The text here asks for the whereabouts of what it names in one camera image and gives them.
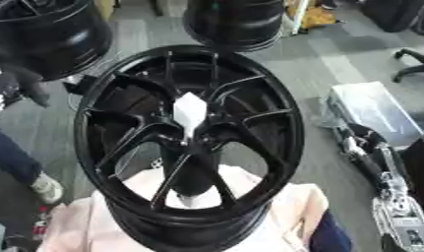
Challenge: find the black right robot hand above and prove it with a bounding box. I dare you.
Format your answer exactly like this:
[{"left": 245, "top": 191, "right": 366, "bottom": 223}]
[{"left": 333, "top": 122, "right": 397, "bottom": 193}]

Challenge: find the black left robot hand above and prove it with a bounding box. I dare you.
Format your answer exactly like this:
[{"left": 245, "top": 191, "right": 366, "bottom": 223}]
[{"left": 0, "top": 64, "right": 53, "bottom": 108}]

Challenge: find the black wheel rim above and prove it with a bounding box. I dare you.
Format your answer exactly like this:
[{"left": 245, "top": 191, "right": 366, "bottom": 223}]
[
  {"left": 182, "top": 0, "right": 287, "bottom": 53},
  {"left": 0, "top": 0, "right": 115, "bottom": 82}
]

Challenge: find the black spoked wheel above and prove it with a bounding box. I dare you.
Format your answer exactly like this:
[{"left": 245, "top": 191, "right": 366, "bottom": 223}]
[{"left": 72, "top": 44, "right": 307, "bottom": 252}]

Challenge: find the silver metal case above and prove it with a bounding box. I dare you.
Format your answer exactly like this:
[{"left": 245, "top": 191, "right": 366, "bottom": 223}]
[{"left": 325, "top": 81, "right": 424, "bottom": 148}]

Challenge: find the bottle with red label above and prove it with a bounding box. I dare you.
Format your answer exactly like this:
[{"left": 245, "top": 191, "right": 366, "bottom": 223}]
[{"left": 30, "top": 206, "right": 52, "bottom": 242}]

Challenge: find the black bag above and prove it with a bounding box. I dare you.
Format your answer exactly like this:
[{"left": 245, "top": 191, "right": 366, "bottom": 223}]
[{"left": 357, "top": 0, "right": 424, "bottom": 33}]

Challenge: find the yellow bag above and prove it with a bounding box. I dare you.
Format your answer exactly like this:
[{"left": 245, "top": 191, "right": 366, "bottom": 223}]
[{"left": 299, "top": 5, "right": 339, "bottom": 30}]

